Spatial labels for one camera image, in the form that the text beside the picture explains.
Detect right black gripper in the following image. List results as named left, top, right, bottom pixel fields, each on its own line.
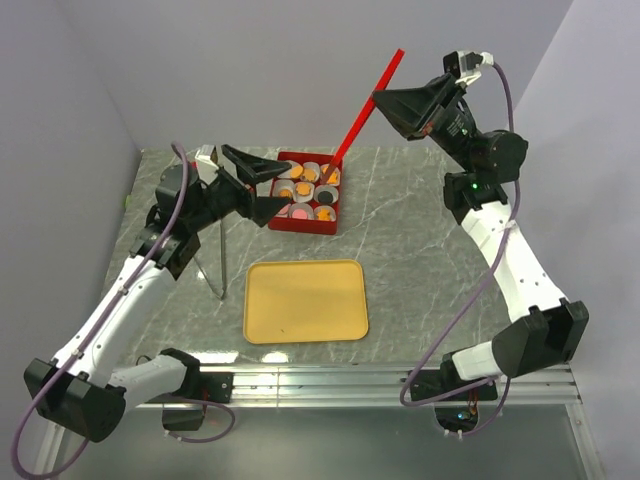
left=369, top=74, right=480, bottom=174

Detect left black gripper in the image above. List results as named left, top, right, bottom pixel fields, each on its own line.
left=187, top=144, right=291, bottom=232

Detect round tan cookie top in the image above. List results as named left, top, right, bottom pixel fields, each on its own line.
left=291, top=166, right=303, bottom=179

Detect flower cookie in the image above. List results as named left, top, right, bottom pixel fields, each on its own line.
left=295, top=182, right=313, bottom=196
left=303, top=169, right=317, bottom=182

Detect pink round cookie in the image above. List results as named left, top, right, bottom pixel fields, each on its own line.
left=277, top=204, right=290, bottom=217
left=291, top=209, right=308, bottom=220

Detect orange fish cookie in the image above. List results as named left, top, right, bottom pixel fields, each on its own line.
left=326, top=169, right=341, bottom=185
left=316, top=209, right=332, bottom=221

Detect red box lid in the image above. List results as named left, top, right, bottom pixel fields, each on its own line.
left=320, top=49, right=405, bottom=184

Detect metal tongs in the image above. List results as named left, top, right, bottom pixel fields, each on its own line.
left=193, top=220, right=228, bottom=301

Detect black round cookie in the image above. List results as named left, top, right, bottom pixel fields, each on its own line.
left=318, top=190, right=334, bottom=204

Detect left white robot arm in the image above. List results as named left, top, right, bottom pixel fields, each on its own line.
left=24, top=143, right=290, bottom=443

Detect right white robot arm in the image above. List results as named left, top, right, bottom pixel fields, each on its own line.
left=372, top=74, right=589, bottom=406

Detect white paper cup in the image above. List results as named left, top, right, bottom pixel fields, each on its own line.
left=314, top=205, right=336, bottom=222
left=272, top=179, right=295, bottom=201
left=300, top=162, right=321, bottom=183
left=293, top=181, right=315, bottom=203
left=276, top=203, right=291, bottom=218
left=280, top=160, right=304, bottom=180
left=320, top=164, right=341, bottom=186
left=314, top=185, right=339, bottom=205
left=288, top=203, right=315, bottom=221

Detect red cookie box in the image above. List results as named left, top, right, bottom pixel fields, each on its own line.
left=268, top=151, right=341, bottom=235

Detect yellow tray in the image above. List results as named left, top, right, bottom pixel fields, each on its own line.
left=243, top=259, right=369, bottom=345

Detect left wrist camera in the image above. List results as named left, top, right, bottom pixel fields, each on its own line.
left=194, top=145, right=220, bottom=184

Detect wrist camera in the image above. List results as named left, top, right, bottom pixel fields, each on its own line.
left=443, top=50, right=494, bottom=86
left=194, top=145, right=220, bottom=184

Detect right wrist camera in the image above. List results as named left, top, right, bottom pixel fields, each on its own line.
left=443, top=50, right=494, bottom=86

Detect aluminium rail right side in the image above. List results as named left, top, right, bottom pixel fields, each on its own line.
left=477, top=148, right=531, bottom=301

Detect aluminium rail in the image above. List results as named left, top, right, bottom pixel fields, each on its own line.
left=114, top=363, right=584, bottom=409
left=477, top=148, right=531, bottom=301

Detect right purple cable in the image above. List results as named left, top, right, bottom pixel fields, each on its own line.
left=399, top=62, right=522, bottom=439

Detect aluminium rail front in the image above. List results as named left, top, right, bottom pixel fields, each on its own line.
left=114, top=363, right=584, bottom=409

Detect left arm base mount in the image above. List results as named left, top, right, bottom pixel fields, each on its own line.
left=161, top=372, right=236, bottom=444

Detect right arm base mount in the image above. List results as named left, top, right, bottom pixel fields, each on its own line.
left=408, top=370, right=498, bottom=438

